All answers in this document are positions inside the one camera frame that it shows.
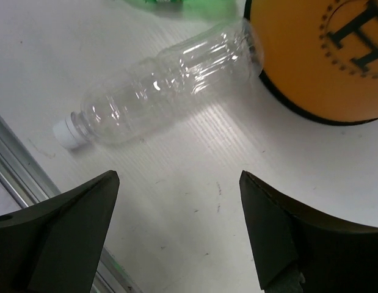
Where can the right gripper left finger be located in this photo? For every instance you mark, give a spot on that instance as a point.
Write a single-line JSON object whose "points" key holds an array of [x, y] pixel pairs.
{"points": [[55, 245]]}

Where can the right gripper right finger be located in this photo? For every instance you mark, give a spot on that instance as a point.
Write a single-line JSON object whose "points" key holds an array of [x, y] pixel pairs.
{"points": [[297, 248]]}

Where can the clear white cap bottle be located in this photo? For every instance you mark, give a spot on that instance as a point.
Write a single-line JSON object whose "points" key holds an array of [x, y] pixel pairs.
{"points": [[157, 91]]}

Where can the orange cylindrical bin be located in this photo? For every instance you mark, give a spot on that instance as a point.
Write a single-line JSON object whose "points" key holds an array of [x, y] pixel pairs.
{"points": [[320, 57]]}

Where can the green plastic bottle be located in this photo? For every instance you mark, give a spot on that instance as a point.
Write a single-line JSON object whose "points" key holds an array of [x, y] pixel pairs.
{"points": [[191, 10]]}

